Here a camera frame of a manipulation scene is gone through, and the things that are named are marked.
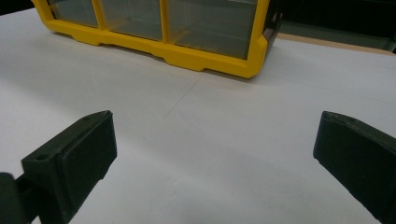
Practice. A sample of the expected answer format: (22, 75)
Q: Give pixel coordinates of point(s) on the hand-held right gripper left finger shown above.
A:
(71, 161)

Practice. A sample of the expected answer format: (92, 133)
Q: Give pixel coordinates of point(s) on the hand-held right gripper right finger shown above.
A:
(358, 155)

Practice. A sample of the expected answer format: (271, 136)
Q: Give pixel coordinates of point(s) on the yellow drawer organizer box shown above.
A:
(186, 59)

